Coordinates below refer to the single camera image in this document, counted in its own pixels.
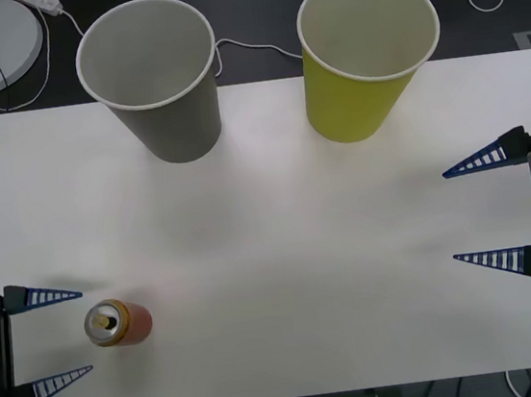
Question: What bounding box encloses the white power strip cable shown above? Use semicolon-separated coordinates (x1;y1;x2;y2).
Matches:
58;0;304;96

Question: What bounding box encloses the red drink can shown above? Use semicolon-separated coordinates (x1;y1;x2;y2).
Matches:
81;293;156;352

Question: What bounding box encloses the grey plastic waste bin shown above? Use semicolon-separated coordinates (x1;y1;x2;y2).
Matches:
67;0;233;176

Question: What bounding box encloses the yellow-green plastic waste bin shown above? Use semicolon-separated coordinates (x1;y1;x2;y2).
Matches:
291;0;455;149

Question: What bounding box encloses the white power strip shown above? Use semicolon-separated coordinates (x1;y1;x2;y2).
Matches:
21;0;64;19

